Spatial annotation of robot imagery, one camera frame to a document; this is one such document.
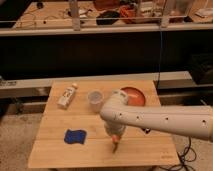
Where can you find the grey metal post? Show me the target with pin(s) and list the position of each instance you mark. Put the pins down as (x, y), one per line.
(168, 7)
(73, 4)

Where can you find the wooden table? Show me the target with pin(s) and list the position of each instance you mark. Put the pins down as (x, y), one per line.
(136, 148)

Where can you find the black object on bench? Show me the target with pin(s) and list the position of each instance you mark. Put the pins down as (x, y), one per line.
(107, 18)

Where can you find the clear plastic cup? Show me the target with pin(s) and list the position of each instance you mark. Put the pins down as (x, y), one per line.
(95, 100)

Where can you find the black and red small box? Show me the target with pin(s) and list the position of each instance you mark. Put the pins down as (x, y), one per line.
(146, 130)

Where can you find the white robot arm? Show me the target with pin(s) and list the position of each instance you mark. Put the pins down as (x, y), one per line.
(190, 121)

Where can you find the white plastic bottle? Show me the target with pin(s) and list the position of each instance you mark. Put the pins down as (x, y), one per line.
(67, 96)

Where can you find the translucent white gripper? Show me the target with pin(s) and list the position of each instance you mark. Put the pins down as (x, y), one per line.
(113, 128)

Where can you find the grey metal post left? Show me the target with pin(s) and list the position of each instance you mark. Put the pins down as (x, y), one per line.
(73, 4)

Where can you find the blue sponge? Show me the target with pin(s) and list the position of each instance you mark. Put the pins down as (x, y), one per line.
(75, 136)

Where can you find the red object on bench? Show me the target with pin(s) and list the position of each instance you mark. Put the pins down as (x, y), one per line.
(128, 14)

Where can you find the orange ceramic bowl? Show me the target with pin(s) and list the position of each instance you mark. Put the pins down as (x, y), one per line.
(135, 96)

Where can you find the orange pepper with green stem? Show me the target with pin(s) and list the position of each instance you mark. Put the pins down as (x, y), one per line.
(115, 141)

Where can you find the grey metal post right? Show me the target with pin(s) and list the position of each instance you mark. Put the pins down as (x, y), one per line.
(168, 7)

